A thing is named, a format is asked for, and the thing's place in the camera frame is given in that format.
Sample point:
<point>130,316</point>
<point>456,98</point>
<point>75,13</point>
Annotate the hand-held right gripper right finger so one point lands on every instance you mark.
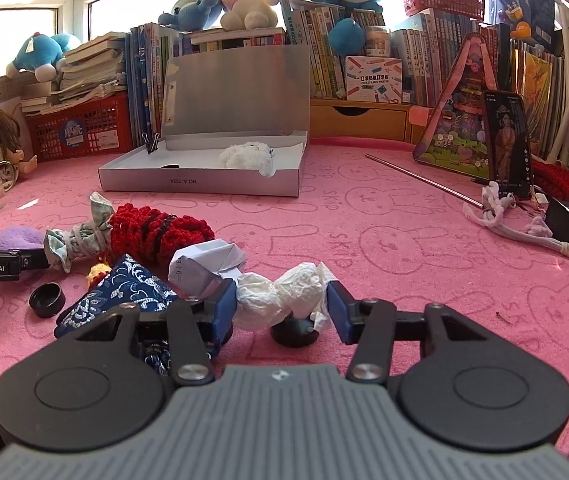
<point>339,312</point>

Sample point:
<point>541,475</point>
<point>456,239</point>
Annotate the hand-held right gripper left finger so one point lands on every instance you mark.
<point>224,312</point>

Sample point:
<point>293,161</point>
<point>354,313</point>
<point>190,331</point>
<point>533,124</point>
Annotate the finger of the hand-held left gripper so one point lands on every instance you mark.
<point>34,259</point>

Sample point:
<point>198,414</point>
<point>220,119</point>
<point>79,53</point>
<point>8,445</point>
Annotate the purple plush pad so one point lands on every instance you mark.
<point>17,237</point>

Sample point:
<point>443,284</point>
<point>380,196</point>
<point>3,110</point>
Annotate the green checked cloth bundle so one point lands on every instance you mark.
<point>77,242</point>

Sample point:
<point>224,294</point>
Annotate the white paper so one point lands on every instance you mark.
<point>204,260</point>

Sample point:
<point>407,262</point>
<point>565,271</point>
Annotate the yellow and red crochet band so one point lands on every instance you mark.
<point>97,274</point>

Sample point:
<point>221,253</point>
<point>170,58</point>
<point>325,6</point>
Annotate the red crochet scrunchie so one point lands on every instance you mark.
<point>159,232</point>

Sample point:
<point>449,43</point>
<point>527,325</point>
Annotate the white cardboard box with lid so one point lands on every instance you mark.
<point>239,90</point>

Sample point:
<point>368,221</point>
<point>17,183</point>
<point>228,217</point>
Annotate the black round cap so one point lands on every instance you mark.
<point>292,335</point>

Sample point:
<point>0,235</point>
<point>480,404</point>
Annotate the blue patterned cloth pouch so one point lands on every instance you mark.
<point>119,292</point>

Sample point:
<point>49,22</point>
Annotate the pink bunny-print mat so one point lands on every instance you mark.
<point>389,210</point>

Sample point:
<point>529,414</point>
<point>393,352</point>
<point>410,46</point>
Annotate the large red plastic basket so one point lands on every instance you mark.
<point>82,127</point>

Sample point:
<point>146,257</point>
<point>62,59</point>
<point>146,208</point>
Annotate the thin metal rod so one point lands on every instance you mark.
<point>419,179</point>

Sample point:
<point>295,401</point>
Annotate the small white plush toy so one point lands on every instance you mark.
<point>245,156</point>

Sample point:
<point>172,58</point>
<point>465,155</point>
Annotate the black binder clip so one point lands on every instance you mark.
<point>153,144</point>

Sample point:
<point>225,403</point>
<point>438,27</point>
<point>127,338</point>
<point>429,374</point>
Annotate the wooden desk drawer unit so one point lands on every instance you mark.
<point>359,119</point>

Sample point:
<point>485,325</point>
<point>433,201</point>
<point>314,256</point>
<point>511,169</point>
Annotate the pile of worn books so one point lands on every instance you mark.
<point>87,67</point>

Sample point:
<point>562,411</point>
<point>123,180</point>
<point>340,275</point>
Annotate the blue and white cat plush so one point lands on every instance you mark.
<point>37,55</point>

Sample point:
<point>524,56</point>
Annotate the row of thin blue books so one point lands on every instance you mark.
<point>147,80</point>

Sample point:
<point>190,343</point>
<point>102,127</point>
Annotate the pink triangular toy case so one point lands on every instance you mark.
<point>457,125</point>

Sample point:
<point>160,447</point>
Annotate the white box with colourful print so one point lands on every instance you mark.
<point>373,79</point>

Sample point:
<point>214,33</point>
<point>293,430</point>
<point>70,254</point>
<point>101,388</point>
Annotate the black smartphone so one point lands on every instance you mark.
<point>508,145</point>

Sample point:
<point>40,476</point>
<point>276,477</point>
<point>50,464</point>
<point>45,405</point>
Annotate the dark red crochet piece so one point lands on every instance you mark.
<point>554,180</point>

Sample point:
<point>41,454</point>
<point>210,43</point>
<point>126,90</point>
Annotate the row of upright books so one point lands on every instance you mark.
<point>424,55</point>

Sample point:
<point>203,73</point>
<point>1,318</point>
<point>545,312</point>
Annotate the flat books under plush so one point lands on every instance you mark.
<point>237,39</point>

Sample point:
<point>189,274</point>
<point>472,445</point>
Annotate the small labelled jar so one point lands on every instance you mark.
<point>377,41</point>

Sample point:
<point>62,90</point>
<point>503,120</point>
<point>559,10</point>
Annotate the blue long-eared plush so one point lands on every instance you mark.
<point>194,10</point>

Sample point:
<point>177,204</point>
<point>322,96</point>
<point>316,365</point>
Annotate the blue printed carton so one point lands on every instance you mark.
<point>519,5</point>

